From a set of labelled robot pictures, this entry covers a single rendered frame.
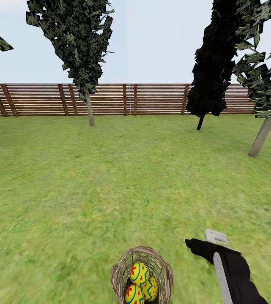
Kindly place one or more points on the wicker basket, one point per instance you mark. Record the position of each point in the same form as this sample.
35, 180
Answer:
158, 268

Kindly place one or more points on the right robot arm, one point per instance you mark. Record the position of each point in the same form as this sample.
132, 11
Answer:
231, 268

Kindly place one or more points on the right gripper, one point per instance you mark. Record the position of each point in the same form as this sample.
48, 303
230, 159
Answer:
199, 247

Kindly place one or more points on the easter egg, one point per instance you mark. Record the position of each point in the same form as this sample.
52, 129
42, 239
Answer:
150, 290
139, 274
134, 295

